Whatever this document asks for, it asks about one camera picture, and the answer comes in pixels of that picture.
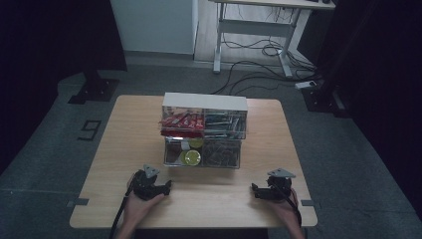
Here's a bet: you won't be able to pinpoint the stack of red packets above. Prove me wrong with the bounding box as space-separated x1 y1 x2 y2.
158 112 205 139

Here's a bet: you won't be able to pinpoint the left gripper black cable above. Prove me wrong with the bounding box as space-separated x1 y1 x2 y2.
108 172 137 239

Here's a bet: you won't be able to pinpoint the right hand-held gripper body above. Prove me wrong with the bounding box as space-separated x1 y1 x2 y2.
265 167 297 201

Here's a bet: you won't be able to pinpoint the dark curtain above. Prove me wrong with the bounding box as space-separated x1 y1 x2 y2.
297 0 422 220
0 0 128 175

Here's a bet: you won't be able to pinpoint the clear drawer organizer white top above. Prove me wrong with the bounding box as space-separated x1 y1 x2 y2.
160 92 250 170

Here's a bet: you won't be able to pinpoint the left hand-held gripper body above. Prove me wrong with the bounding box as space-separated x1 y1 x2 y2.
131 163 167 201

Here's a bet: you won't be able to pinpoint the black stand base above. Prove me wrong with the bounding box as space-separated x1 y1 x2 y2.
67 69 120 106
301 79 351 120

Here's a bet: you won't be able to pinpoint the white desk frame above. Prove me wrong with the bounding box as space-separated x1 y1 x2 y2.
208 0 336 80

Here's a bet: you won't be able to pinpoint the black tape floor mark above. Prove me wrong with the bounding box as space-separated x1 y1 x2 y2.
77 119 103 142

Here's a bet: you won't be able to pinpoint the person's left hand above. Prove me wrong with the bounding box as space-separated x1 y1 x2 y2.
122 192 166 231

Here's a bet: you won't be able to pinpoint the pile of dark wrapped sachets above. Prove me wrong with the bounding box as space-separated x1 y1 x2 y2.
202 140 241 167

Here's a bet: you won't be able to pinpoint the stack of dark packets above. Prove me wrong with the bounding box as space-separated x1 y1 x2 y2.
204 111 247 138

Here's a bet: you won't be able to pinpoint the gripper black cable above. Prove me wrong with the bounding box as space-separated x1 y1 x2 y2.
108 172 137 239
272 184 303 228

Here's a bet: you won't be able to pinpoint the grey tape strip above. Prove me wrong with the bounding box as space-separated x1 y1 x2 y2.
66 197 91 209
300 198 322 210

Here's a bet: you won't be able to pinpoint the large yellow-green round lid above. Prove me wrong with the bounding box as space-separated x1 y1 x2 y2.
179 149 202 167

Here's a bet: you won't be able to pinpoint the black floor cables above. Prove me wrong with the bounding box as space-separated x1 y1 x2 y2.
210 3 321 97

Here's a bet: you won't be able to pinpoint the white power strip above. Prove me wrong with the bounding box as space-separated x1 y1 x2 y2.
295 80 318 91

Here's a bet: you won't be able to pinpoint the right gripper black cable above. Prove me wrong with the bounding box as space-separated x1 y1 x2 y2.
272 184 303 228

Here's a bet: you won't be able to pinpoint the white cabinet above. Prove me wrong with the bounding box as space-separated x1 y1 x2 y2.
109 0 199 56

